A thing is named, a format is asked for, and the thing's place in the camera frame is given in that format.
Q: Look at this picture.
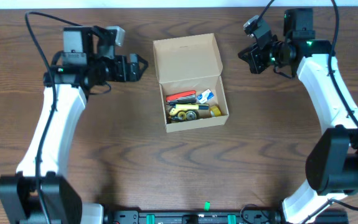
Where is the small green clip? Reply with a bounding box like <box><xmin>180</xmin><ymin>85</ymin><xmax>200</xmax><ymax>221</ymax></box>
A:
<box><xmin>204</xmin><ymin>202</ymin><xmax>210</xmax><ymax>212</ymax></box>

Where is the brown cardboard box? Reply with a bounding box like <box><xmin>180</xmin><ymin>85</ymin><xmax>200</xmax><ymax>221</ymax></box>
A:
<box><xmin>153</xmin><ymin>34</ymin><xmax>229</xmax><ymax>133</ymax></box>

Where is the yellow highlighter blue cap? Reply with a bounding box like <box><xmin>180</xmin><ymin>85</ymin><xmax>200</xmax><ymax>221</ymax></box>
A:
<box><xmin>169</xmin><ymin>104</ymin><xmax>209</xmax><ymax>116</ymax></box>

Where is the correction tape dispenser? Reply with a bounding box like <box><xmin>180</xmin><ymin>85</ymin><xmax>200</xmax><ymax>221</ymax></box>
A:
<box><xmin>170</xmin><ymin>110</ymin><xmax>199</xmax><ymax>122</ymax></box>

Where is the black mounting rail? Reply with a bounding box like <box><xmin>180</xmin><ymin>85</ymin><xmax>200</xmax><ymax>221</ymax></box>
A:
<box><xmin>101</xmin><ymin>204</ymin><xmax>289</xmax><ymax>224</ymax></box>

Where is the clear yellow tape roll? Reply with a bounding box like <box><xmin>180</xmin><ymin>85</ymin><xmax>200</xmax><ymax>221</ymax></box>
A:
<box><xmin>210</xmin><ymin>105</ymin><xmax>222</xmax><ymax>117</ymax></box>

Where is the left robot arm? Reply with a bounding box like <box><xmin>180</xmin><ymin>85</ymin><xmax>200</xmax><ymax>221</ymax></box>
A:
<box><xmin>0</xmin><ymin>51</ymin><xmax>148</xmax><ymax>223</ymax></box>

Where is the blue white staples box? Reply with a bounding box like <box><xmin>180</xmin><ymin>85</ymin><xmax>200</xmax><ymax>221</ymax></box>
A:
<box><xmin>197</xmin><ymin>89</ymin><xmax>214</xmax><ymax>104</ymax></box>

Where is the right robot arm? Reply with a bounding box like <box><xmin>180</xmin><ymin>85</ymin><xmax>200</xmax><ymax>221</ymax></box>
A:
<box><xmin>238</xmin><ymin>40</ymin><xmax>358</xmax><ymax>223</ymax></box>

